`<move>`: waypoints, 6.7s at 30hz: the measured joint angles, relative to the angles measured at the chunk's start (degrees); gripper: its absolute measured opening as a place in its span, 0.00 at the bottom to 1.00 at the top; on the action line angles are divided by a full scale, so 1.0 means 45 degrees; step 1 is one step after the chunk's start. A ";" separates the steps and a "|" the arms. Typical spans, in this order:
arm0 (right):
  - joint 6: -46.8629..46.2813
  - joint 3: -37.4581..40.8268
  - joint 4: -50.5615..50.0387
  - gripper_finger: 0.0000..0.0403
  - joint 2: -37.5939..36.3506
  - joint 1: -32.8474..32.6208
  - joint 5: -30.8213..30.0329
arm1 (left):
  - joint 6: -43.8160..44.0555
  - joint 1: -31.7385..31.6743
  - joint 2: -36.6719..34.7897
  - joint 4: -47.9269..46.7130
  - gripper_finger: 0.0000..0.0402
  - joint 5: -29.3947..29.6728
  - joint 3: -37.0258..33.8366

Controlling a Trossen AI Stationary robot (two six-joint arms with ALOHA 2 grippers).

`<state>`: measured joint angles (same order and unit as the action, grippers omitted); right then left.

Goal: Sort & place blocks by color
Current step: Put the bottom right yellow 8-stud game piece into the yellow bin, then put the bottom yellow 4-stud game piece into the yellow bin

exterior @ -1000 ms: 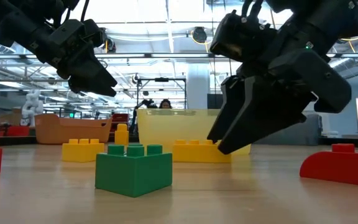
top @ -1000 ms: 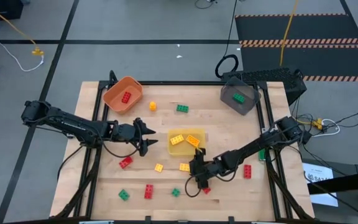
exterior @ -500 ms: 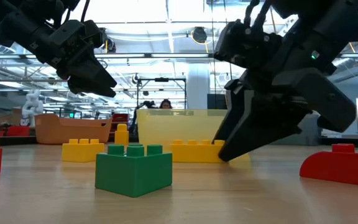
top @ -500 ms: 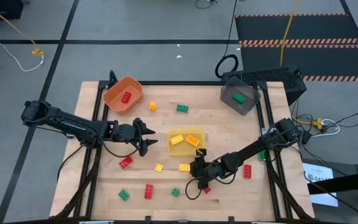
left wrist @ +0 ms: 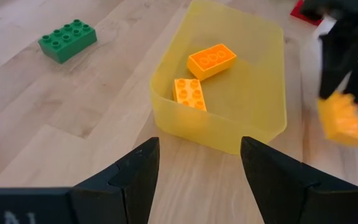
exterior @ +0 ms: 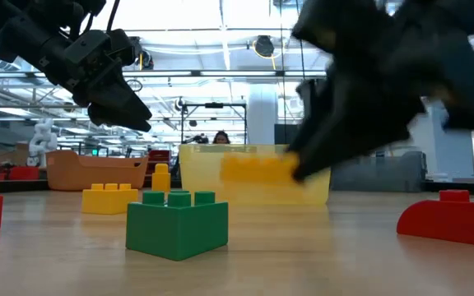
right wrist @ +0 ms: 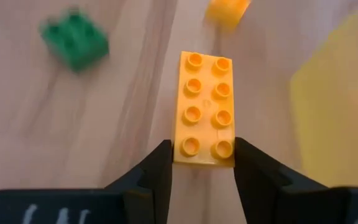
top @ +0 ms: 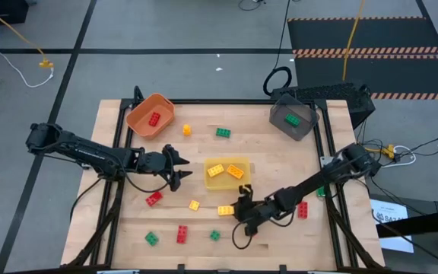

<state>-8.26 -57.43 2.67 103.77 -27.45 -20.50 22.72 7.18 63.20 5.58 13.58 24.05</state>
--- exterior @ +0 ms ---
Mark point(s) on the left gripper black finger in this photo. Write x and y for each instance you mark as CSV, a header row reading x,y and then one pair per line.
x,y
122,98
117,119

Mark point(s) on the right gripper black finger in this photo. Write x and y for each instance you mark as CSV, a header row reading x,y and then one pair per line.
x,y
309,107
352,144

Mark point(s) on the small tall yellow toy brick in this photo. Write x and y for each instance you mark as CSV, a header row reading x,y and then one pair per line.
x,y
161,178

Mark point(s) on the orange-yellow toy brick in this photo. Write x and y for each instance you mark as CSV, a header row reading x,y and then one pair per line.
x,y
253,168

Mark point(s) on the small square yellow toy brick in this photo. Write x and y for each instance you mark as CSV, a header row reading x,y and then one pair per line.
x,y
109,203

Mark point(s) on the small square green toy brick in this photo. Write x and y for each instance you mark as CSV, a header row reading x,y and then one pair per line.
x,y
175,230

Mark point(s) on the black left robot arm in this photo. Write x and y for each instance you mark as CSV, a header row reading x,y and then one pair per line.
x,y
15,37

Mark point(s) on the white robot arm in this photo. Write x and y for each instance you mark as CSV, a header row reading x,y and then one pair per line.
x,y
41,141

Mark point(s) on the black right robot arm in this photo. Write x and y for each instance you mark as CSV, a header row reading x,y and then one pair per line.
x,y
459,53

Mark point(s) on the black display panel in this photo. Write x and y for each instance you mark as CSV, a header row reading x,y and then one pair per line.
x,y
284,133

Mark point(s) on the grey translucent plastic bin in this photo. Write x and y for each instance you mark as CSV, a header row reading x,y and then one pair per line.
x,y
385,172

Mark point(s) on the red plastic crate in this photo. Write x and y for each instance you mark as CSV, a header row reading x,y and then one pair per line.
x,y
159,158

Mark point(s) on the orange plastic bin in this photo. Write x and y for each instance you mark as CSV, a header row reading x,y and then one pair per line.
x,y
97,172

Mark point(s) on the person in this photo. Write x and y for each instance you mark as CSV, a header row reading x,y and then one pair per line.
x,y
221,137

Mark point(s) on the yellow translucent plastic bin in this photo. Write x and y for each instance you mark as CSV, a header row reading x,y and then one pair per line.
x,y
204,181

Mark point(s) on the red storage crate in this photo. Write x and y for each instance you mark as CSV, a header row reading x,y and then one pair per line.
x,y
24,173

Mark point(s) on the brown cardboard box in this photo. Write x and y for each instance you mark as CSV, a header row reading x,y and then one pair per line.
x,y
12,156

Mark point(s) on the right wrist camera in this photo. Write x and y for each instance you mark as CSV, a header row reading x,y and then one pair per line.
x,y
327,24

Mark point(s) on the black metal gantry frame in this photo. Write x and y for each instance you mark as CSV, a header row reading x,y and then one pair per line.
x,y
214,105

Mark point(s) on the black aluminium table frame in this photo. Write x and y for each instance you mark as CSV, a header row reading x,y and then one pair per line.
x,y
23,186

